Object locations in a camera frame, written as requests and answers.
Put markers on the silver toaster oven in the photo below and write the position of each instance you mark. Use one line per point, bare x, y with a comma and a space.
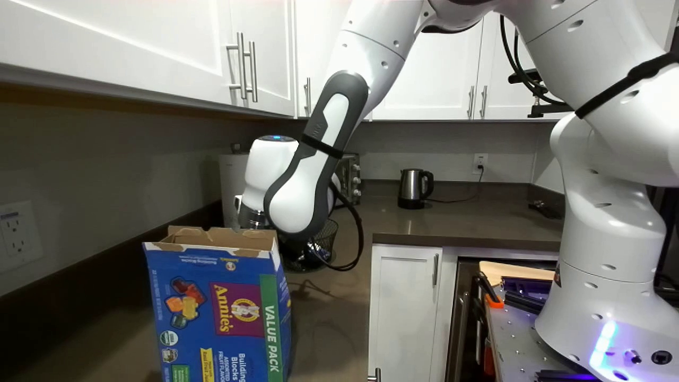
350, 181

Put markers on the white wall outlet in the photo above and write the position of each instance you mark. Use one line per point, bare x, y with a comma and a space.
480, 162
18, 237

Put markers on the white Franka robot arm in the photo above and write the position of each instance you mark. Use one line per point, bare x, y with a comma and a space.
608, 178

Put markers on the wooden board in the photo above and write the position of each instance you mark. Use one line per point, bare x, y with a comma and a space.
517, 271

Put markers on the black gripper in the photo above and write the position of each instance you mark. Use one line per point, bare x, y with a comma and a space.
305, 248

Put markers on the white lower cabinet door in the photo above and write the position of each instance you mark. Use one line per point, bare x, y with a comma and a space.
404, 310

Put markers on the metal robot mounting table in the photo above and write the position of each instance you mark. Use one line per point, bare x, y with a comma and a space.
517, 340

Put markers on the blue Annie's snack box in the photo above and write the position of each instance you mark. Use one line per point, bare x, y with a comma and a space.
213, 310

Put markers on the steel electric kettle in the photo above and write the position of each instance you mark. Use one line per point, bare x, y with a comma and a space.
412, 187

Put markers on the small black device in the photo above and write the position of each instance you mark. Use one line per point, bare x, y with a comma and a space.
544, 209

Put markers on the black camera on stand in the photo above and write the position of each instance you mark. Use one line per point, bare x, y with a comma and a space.
544, 109

